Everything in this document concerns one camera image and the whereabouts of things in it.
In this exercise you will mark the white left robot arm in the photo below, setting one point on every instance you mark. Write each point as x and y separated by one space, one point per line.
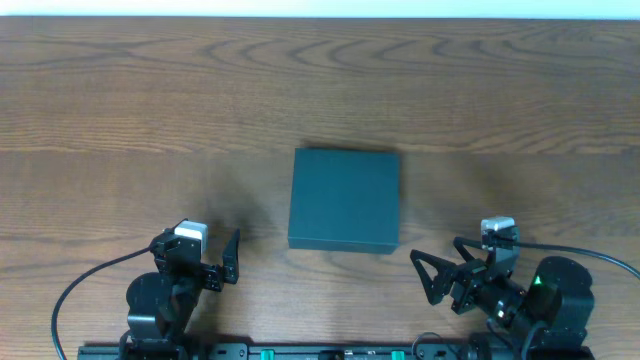
161 303

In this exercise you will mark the black box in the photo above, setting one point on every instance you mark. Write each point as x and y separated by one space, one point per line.
345 200

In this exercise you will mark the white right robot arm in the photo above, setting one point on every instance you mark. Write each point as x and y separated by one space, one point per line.
547 320

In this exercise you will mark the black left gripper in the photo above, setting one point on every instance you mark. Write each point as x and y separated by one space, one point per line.
201 270

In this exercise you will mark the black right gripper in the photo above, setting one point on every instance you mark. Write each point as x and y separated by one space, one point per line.
461 286

